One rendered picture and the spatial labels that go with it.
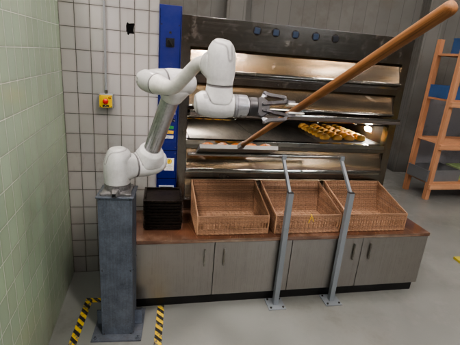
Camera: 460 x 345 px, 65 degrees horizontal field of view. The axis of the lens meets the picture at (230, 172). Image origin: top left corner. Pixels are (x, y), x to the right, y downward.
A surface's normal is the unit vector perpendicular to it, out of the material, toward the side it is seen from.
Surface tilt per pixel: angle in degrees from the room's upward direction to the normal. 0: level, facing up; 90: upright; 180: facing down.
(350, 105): 70
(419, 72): 90
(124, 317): 90
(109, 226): 90
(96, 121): 90
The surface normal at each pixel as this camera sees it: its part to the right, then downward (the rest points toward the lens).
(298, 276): 0.20, 0.32
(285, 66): 0.22, -0.03
